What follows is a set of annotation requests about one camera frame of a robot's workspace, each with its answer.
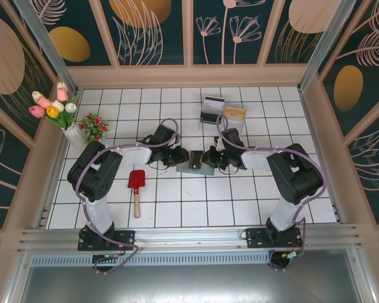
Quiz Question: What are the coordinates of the black card with gold chip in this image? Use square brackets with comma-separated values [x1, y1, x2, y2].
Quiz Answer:
[189, 150, 204, 170]

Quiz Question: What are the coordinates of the green card holder wallet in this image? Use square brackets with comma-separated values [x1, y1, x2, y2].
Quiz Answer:
[176, 157, 216, 177]

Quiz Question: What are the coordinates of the clear acrylic card stand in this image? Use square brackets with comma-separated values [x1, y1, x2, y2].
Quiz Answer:
[197, 96, 250, 135]

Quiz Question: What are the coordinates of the black card stack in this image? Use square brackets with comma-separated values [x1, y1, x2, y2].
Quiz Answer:
[200, 112, 220, 124]

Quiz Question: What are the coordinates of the white card with black stripe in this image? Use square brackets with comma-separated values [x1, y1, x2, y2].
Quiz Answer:
[203, 96, 225, 110]

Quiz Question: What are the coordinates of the red toy shovel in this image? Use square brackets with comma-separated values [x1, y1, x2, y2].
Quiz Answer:
[128, 169, 146, 219]

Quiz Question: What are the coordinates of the small red flower plant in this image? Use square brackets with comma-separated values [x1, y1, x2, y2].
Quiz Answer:
[78, 113, 110, 141]

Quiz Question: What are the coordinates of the white ribbed vase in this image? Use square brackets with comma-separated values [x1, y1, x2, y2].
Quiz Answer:
[63, 123, 90, 152]

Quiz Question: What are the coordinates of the artificial tulip bouquet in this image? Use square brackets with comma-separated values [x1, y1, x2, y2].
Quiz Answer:
[28, 81, 80, 131]

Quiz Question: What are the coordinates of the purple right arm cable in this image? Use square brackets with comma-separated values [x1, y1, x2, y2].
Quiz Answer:
[216, 114, 328, 272]

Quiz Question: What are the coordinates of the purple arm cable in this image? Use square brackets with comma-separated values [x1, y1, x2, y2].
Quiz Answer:
[74, 118, 181, 275]
[216, 114, 328, 272]

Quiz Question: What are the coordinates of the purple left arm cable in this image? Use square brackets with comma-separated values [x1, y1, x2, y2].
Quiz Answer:
[74, 118, 181, 275]

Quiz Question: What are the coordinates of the aluminium frame rail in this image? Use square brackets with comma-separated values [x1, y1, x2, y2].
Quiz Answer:
[17, 223, 366, 253]

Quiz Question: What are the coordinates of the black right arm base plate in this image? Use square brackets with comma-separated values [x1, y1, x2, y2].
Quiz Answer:
[245, 227, 303, 250]

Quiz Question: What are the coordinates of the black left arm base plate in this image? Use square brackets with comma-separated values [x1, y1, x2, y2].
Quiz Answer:
[78, 229, 136, 252]

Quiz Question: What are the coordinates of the slotted grey cable duct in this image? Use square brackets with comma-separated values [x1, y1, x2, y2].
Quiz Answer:
[30, 252, 272, 268]

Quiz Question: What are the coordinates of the aluminium frame post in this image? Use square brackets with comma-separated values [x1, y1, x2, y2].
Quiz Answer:
[296, 0, 358, 93]
[12, 0, 80, 94]

